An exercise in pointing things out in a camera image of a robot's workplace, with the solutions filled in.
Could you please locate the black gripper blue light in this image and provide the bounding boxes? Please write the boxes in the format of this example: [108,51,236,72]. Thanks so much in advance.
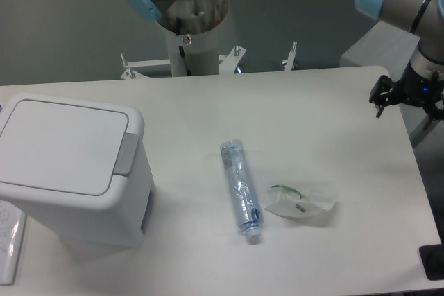
[369,62,443,118]

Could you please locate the white push-lid trash can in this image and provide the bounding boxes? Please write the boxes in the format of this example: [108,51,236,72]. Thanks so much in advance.
[1,93,155,247]

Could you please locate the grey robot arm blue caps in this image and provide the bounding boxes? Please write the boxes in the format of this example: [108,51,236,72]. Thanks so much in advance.
[126,0,443,121]

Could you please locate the grey cabinet beside table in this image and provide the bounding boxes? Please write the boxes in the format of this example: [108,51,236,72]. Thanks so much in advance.
[340,21,443,148]

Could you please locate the crumpled clear plastic wrapper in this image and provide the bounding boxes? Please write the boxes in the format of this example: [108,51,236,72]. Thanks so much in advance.
[262,184,339,224]

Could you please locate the black device at table edge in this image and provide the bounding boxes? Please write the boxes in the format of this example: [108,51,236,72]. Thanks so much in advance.
[419,244,443,281]

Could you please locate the crushed clear plastic bottle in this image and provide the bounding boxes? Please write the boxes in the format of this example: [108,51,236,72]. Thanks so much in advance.
[220,139,264,245]

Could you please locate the laminated paper sheet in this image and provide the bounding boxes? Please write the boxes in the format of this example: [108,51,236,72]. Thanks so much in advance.
[1,201,27,286]

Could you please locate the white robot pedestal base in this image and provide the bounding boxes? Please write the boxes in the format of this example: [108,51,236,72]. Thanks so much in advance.
[119,0,299,80]

